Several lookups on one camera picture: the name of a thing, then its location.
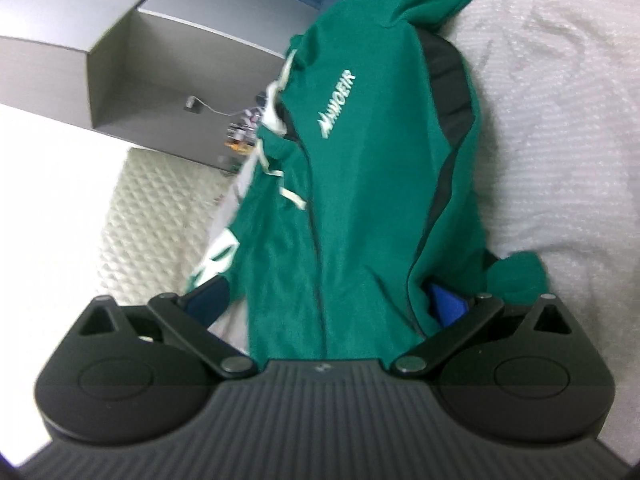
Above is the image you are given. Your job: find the grey bed blanket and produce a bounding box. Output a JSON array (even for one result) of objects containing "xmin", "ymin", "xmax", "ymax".
[{"xmin": 434, "ymin": 0, "xmax": 640, "ymax": 461}]

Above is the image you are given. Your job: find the green hoodie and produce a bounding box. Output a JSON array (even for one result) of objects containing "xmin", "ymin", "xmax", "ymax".
[{"xmin": 187, "ymin": 0, "xmax": 551, "ymax": 363}]

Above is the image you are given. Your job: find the cream quilted headboard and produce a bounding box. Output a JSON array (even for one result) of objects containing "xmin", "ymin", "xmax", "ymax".
[{"xmin": 97, "ymin": 146, "xmax": 242, "ymax": 307}]

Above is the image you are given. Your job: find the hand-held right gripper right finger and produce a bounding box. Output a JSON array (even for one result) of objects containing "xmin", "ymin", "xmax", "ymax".
[{"xmin": 390, "ymin": 283, "xmax": 575, "ymax": 378}]

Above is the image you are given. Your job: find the cluster of toiletry bottles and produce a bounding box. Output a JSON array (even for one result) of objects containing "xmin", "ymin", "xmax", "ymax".
[{"xmin": 225, "ymin": 105, "xmax": 267, "ymax": 157}]

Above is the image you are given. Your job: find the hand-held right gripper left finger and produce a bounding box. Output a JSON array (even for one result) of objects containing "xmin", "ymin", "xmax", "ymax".
[{"xmin": 74, "ymin": 277, "xmax": 258, "ymax": 381}]

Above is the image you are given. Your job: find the white charging cable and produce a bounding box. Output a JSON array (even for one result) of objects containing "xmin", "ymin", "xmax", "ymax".
[{"xmin": 192, "ymin": 100, "xmax": 252, "ymax": 119}]

